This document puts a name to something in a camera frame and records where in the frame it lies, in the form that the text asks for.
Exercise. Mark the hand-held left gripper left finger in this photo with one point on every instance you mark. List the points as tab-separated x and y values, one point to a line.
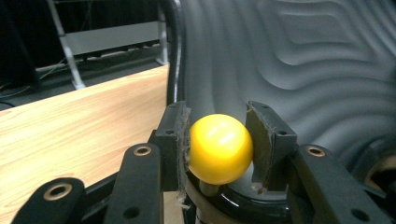
172	155

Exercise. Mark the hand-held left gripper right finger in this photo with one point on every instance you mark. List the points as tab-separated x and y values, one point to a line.
274	155

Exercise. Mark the black wavy two-tier tray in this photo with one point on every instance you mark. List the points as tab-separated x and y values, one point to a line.
311	77

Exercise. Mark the dark equipment tower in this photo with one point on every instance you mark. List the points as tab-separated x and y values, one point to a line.
18	40

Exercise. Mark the white metal stand frame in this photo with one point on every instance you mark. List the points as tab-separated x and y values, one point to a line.
112	37

